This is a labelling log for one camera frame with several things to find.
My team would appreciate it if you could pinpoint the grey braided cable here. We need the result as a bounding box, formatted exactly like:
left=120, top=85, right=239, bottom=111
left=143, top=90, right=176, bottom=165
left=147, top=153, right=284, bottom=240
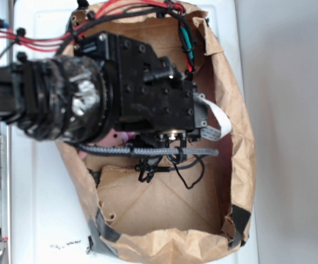
left=76, top=143, right=220, bottom=158

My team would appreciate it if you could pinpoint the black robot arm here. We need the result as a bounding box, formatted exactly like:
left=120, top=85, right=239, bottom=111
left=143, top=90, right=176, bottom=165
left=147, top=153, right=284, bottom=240
left=0, top=32, right=208, bottom=144

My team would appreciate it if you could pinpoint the pink plush bunny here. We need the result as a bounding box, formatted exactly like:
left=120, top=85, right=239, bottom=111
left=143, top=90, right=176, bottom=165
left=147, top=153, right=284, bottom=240
left=87, top=129, right=135, bottom=147

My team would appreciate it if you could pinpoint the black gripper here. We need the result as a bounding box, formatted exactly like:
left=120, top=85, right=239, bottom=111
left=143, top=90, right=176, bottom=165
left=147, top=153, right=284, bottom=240
left=75, top=32, right=208, bottom=140

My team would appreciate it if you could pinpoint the white ribbon cable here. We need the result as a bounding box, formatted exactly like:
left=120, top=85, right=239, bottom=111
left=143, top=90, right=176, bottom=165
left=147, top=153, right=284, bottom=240
left=193, top=92, right=233, bottom=141

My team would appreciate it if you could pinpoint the red wire bundle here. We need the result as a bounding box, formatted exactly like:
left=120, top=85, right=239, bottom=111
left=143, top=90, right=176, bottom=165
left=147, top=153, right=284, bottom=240
left=0, top=0, right=197, bottom=75

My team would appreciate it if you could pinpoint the brown paper bag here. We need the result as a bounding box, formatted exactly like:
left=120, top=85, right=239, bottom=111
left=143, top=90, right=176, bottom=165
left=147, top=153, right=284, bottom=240
left=57, top=1, right=256, bottom=263

